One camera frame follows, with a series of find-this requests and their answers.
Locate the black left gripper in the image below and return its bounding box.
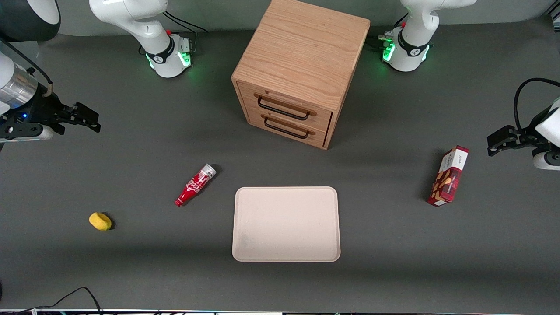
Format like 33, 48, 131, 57
487, 108, 551, 157

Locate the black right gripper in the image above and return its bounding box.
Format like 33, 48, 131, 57
0, 93, 102, 135

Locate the red coke bottle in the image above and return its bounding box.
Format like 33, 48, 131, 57
175, 164, 217, 207

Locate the beige plastic tray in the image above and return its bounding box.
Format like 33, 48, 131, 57
232, 186, 341, 263

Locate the red plaid shortbread box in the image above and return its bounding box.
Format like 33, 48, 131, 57
427, 145, 469, 207

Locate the small yellow rounded object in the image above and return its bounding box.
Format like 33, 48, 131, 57
89, 212, 112, 231

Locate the wooden drawer front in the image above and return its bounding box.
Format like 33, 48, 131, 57
246, 107, 329, 148
238, 81, 334, 132

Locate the black left wrist cable loop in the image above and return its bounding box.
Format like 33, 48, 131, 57
514, 78, 560, 132

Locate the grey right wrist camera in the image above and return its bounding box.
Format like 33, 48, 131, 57
0, 125, 54, 142

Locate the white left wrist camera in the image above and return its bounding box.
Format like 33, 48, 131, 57
532, 148, 560, 171

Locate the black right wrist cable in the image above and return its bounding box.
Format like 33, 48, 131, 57
0, 38, 56, 95

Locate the black right arm base cable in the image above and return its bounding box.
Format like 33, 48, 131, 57
162, 10, 209, 34

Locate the thin black table cable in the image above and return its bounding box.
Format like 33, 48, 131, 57
0, 287, 104, 315

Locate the black drawer handle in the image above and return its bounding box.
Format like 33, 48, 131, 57
263, 116, 311, 140
257, 96, 311, 121

